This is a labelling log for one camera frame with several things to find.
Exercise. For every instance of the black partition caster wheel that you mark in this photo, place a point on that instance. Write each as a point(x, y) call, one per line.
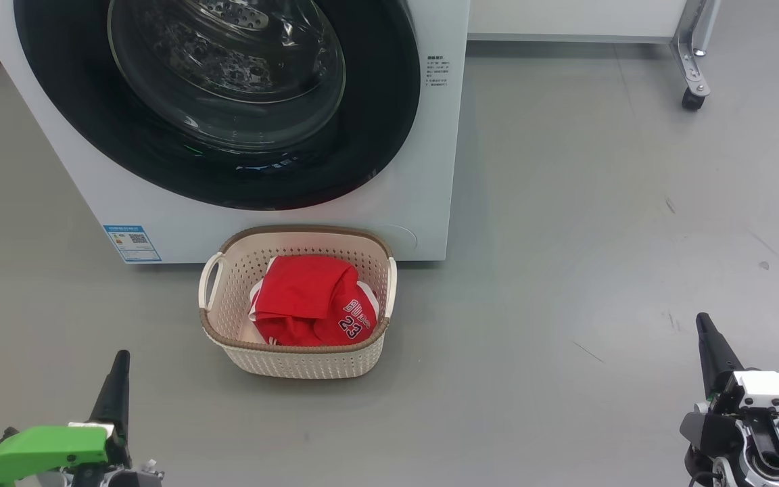
point(693, 100)

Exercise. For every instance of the blue energy label sticker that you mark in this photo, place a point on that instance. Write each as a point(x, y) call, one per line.
point(132, 243)

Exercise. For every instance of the red white basketball jersey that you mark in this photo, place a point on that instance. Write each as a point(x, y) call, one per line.
point(308, 297)

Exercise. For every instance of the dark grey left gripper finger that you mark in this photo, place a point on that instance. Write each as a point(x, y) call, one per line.
point(115, 396)

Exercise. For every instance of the steel perforated washer drum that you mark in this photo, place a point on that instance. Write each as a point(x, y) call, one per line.
point(227, 61)

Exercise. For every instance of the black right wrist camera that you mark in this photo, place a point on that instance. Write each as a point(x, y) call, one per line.
point(707, 436)

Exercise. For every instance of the cream perforated basket brown rim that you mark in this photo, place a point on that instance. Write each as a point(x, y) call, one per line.
point(295, 362)

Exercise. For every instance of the grey metal partition leg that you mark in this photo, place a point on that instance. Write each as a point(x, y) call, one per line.
point(692, 51)

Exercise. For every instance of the white partition panel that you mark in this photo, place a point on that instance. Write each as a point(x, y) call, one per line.
point(565, 19)

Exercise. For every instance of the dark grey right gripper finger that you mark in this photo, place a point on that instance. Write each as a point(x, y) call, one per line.
point(715, 362)

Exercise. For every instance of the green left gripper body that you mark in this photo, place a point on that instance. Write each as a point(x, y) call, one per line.
point(41, 450)

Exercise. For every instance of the black text instruction sticker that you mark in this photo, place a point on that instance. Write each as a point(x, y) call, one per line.
point(437, 72)

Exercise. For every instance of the white front-load washing machine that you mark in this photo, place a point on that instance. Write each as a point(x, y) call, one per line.
point(430, 169)

